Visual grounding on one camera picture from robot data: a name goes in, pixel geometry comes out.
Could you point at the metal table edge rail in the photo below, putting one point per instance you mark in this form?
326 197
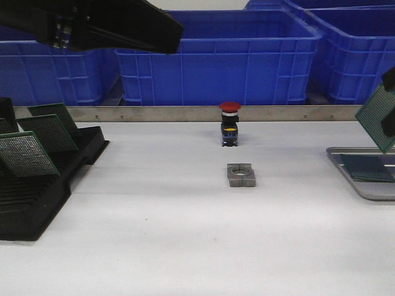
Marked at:
213 113

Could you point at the centre blue plastic crate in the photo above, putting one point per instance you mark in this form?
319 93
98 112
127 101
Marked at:
253 57

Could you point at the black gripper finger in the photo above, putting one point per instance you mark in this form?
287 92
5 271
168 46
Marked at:
388 79
125 24
388 125

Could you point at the right blue plastic crate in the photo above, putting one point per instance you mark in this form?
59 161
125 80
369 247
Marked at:
355 50

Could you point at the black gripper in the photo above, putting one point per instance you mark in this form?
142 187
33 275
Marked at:
50 22

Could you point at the far right blue crate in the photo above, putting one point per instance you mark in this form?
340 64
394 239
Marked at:
298 5

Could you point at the left blue plastic crate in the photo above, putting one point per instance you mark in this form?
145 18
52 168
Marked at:
35 74

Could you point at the grey metal clamp block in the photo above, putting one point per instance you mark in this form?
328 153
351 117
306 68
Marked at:
241 175

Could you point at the blue plastic crate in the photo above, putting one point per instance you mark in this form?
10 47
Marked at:
35 74
253 57
355 50

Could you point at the red emergency stop button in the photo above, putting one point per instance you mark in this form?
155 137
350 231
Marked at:
229 122

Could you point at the black circuit board rack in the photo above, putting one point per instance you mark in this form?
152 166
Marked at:
28 205

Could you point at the green perforated circuit board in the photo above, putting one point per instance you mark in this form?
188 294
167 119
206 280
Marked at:
372 113
50 131
367 168
61 111
24 156

